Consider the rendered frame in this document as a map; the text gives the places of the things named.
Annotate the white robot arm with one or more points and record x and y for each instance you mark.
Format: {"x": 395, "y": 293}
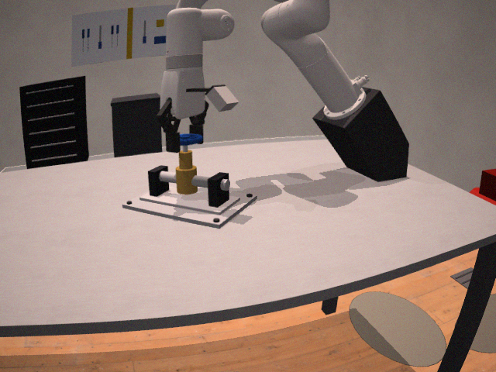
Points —
{"x": 288, "y": 25}

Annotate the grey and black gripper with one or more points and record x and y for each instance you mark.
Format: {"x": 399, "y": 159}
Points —
{"x": 177, "y": 104}

